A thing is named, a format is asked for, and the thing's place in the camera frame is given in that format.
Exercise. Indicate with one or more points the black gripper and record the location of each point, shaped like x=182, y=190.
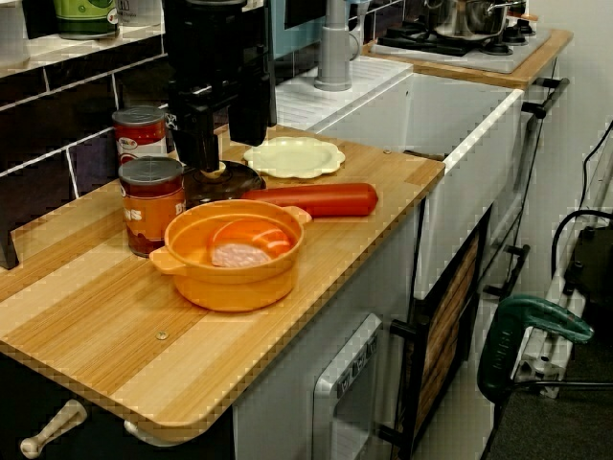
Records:
x=215, y=48

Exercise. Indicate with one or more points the brown lid yellow knob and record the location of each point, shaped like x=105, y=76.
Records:
x=239, y=184

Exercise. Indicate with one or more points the beans can orange label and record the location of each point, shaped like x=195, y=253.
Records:
x=151, y=201

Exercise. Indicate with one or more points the red toy sausage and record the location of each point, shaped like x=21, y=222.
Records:
x=316, y=199

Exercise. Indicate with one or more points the orange toy pot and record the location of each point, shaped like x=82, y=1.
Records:
x=234, y=287

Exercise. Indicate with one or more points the cream scalloped plate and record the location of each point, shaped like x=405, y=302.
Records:
x=294, y=158

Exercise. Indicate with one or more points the tomato can red label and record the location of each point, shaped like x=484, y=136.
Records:
x=139, y=136

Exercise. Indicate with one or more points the grey toy faucet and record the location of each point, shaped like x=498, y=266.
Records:
x=333, y=57

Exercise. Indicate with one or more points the white plastic jar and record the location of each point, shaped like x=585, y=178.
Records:
x=139, y=12
x=12, y=33

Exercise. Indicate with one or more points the green labelled jar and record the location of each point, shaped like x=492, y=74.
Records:
x=84, y=21

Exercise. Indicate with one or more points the white sink unit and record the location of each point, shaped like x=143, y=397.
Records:
x=460, y=120

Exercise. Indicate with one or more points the white kitchen cabinet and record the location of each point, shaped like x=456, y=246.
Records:
x=282, y=383

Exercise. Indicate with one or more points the steel cooking pot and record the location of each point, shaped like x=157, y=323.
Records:
x=460, y=19

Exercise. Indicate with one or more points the toy stove top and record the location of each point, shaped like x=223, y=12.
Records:
x=498, y=60

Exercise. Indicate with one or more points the white dishwasher door panel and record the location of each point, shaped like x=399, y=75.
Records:
x=325, y=412

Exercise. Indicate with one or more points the green power drill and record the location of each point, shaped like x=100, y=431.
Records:
x=498, y=354

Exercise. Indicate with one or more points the black equipment box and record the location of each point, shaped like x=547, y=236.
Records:
x=594, y=268

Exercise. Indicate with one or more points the dark upright post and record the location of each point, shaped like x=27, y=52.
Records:
x=7, y=239
x=272, y=96

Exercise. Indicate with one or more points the black frame wooden door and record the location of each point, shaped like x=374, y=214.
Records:
x=445, y=326

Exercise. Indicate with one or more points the silver aluminium rail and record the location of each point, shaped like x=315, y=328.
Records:
x=536, y=350

